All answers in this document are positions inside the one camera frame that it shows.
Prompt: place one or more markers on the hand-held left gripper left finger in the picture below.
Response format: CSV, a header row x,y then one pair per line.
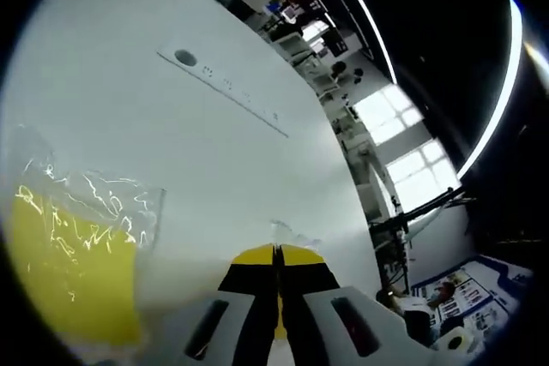
x,y
227,323

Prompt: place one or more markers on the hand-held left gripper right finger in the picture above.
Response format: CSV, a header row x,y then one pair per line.
x,y
326,323

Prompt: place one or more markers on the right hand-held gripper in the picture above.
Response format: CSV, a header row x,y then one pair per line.
x,y
456,340

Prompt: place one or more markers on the small yellow silicone block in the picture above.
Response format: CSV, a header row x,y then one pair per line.
x,y
280,323

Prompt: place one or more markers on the large yellow silicone block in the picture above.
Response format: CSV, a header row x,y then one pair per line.
x,y
77,280

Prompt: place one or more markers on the bright window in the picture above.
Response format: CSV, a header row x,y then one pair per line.
x,y
422,177
388,115

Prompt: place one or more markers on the wide ceiling light strip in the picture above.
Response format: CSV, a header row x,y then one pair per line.
x,y
508,83

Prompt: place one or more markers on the long ceiling light strip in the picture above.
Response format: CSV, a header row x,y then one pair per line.
x,y
364,14

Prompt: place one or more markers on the wall poster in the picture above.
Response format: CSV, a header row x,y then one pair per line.
x,y
476,293

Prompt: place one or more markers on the black stand frame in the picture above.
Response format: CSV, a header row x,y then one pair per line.
x,y
401,229

